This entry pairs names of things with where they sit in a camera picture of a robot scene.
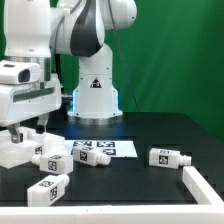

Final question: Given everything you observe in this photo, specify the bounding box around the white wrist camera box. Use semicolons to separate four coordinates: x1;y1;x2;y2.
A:
0;60;40;85

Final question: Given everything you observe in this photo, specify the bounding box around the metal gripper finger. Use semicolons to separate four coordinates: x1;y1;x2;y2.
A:
7;123;23;144
36;113;49;134

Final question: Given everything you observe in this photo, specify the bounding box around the grey camera cable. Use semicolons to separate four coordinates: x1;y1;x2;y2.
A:
105;0;142;113

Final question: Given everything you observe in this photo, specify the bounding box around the white sheet with tags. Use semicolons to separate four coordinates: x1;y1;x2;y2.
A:
65;140;137;158

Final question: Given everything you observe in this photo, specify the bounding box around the white square tabletop part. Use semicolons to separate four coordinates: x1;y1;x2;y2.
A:
0;127;66;169

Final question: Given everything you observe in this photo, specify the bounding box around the white L-shaped fence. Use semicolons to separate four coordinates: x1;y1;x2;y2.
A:
0;166;224;224

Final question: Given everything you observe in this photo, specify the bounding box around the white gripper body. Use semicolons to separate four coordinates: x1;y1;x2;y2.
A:
0;73;61;127

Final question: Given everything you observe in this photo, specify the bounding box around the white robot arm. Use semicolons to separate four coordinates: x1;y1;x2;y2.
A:
0;0;137;144

